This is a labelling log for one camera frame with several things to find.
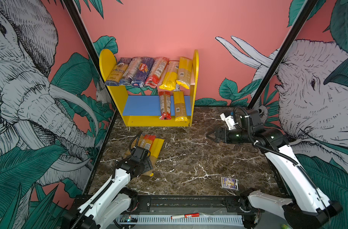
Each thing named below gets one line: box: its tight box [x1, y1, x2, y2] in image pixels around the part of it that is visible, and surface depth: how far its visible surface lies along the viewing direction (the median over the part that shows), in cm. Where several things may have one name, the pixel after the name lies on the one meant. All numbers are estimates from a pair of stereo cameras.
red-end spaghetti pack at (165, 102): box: [158, 91, 172, 121], surface depth 97 cm
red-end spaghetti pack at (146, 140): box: [137, 134, 156, 151], surface depth 97 cm
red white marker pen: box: [170, 212, 200, 220], surface depth 71 cm
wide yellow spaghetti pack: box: [175, 56, 193, 90], surface depth 77 cm
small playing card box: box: [220, 176, 240, 191], surface depth 81 cm
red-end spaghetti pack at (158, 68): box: [144, 56, 170, 87], surface depth 79 cm
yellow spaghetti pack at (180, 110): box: [173, 90, 188, 122], surface depth 98 cm
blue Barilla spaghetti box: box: [131, 56, 154, 88], surface depth 78 cm
